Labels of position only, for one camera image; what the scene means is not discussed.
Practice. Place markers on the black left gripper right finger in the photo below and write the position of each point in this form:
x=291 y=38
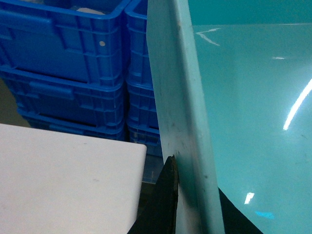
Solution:
x=234 y=220

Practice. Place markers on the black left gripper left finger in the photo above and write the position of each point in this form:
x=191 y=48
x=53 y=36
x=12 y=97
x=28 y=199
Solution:
x=159 y=214

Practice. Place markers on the teal plastic bin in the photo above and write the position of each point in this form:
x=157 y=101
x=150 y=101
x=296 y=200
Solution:
x=233 y=88

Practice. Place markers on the blue crate stack right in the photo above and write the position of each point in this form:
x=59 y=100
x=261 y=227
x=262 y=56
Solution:
x=142 y=117

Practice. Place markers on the blue crate bottom left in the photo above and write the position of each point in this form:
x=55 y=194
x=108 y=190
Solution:
x=58 y=125

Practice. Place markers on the blue crate middle left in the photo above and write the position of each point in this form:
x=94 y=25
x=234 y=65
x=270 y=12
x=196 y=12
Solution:
x=46 y=96

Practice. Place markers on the blue crate top left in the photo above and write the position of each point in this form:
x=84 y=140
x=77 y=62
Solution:
x=79 y=40

